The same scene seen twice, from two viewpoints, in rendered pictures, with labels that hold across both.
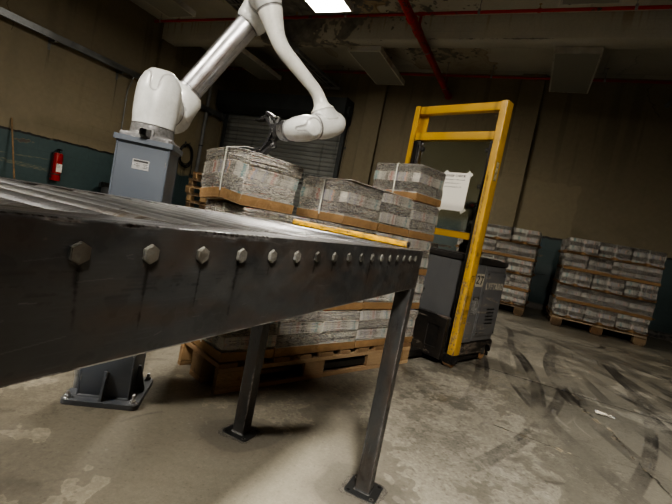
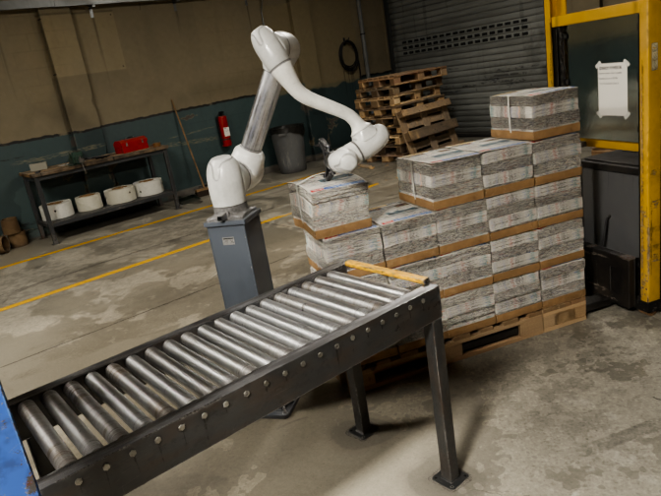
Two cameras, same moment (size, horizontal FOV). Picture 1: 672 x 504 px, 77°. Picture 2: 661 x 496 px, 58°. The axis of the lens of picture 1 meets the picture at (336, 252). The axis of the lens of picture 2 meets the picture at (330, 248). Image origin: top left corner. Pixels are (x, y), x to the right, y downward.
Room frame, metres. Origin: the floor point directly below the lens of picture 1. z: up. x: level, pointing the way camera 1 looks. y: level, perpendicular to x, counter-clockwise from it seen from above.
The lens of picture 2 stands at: (-0.52, -0.90, 1.58)
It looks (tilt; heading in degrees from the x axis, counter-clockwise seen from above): 17 degrees down; 29
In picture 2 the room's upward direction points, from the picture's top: 9 degrees counter-clockwise
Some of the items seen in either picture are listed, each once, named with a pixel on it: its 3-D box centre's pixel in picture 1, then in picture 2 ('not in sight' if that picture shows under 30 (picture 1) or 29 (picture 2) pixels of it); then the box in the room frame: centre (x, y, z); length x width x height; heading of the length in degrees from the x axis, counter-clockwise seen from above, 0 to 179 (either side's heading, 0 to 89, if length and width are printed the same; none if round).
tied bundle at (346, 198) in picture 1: (339, 203); (438, 178); (2.42, 0.04, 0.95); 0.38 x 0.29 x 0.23; 47
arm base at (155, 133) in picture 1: (150, 134); (229, 211); (1.61, 0.77, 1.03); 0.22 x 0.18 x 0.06; 12
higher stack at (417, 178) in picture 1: (391, 262); (538, 209); (2.84, -0.38, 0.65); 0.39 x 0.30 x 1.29; 45
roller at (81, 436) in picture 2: not in sight; (71, 424); (0.36, 0.47, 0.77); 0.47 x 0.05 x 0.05; 66
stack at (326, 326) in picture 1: (304, 293); (426, 279); (2.32, 0.13, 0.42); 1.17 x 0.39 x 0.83; 135
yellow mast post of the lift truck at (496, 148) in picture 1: (477, 230); (647, 140); (2.91, -0.92, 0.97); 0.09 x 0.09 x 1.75; 45
